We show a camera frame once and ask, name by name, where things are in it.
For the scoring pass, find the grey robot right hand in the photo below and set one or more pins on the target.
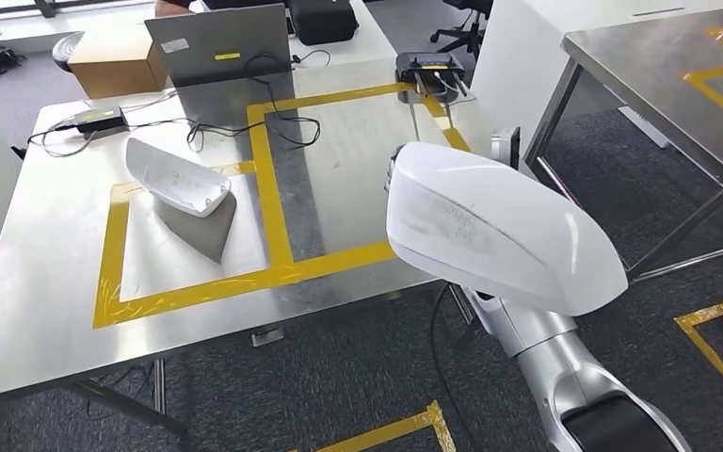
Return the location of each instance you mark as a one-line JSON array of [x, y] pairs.
[[394, 165]]

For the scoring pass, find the black office chair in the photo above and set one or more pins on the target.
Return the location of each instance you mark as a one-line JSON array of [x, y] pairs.
[[464, 28]]

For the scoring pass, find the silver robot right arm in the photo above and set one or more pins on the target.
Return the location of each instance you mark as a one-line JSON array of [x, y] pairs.
[[555, 368]]

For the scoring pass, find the grey laptop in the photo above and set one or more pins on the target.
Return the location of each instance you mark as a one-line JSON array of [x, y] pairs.
[[218, 47]]

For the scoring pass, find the yellow tape on workbench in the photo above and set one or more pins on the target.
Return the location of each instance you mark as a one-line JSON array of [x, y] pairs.
[[268, 187]]

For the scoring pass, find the black case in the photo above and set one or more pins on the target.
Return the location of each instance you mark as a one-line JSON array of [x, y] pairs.
[[323, 20]]

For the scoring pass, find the black ribbed round base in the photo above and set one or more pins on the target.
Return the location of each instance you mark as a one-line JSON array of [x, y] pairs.
[[65, 50]]

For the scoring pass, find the yellow floor tape outline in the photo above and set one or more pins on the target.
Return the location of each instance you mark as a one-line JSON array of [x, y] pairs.
[[393, 429], [707, 349]]

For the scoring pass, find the white curved plastic part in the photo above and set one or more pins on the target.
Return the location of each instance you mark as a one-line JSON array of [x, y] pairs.
[[174, 178], [499, 231]]

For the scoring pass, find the black router with antennas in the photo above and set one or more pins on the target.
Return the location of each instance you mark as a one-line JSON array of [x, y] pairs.
[[430, 67]]

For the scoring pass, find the person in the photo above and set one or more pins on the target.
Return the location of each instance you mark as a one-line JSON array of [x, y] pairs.
[[171, 6]]

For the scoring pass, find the floor socket plate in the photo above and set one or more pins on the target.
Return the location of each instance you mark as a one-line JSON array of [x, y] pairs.
[[267, 337]]

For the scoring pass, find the white workbench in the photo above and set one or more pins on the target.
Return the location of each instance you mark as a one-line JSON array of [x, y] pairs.
[[43, 281]]

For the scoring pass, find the steel table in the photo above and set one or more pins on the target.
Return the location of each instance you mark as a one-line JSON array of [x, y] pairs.
[[661, 81]]

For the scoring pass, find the black power adapter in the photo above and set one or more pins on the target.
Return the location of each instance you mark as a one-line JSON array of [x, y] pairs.
[[101, 118]]

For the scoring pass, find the cardboard box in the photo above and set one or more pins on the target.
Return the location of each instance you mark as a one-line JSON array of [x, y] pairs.
[[115, 62]]

